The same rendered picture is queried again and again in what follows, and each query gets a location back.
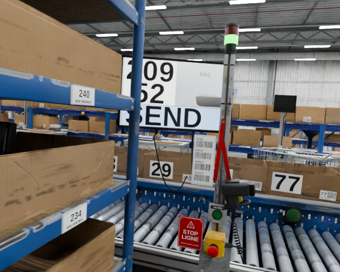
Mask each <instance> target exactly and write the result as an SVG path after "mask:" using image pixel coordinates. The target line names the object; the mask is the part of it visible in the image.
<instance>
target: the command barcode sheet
mask: <svg viewBox="0 0 340 272"><path fill-rule="evenodd" d="M216 142H219V138H216V136H214V135H200V134H195V135H194V148H193V164H192V180H191V184H195V185H203V186H213V176H214V162H215V147H216Z"/></svg>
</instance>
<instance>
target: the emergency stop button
mask: <svg viewBox="0 0 340 272"><path fill-rule="evenodd" d="M207 253H208V255H209V256H210V257H217V256H218V254H219V251H218V249H217V248H216V247H215V246H210V247H209V248H208V249H207Z"/></svg>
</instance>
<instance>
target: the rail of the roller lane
mask: <svg viewBox="0 0 340 272"><path fill-rule="evenodd" d="M122 256H123V239H119V238H116V237H115V245H114V257H119V258H122ZM133 263H134V264H139V265H142V266H146V267H151V268H155V269H160V270H164V271H168V272H198V267H199V255H197V254H192V253H187V252H183V251H178V250H173V249H168V248H163V247H158V246H153V245H150V244H144V243H140V242H133ZM229 272H280V271H274V270H269V269H264V268H259V267H254V266H249V265H246V264H240V263H236V262H230V268H229Z"/></svg>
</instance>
